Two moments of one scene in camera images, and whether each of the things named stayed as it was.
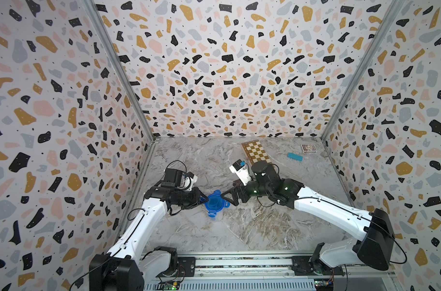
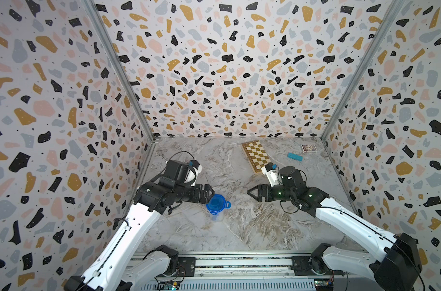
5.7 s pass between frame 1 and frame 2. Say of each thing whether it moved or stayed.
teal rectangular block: stayed
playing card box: stayed
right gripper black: moved
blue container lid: stayed
